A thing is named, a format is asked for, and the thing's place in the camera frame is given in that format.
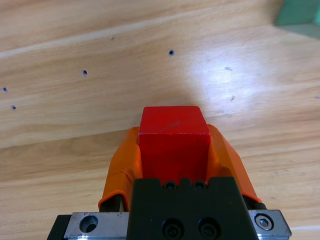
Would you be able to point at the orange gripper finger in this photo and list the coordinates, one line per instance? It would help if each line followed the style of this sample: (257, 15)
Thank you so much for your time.
(227, 162)
(120, 170)

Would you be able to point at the red wooden cube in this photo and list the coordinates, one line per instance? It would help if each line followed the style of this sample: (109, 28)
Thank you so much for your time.
(172, 150)

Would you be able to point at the green wooden cube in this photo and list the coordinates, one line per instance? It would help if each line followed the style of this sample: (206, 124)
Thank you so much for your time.
(300, 15)

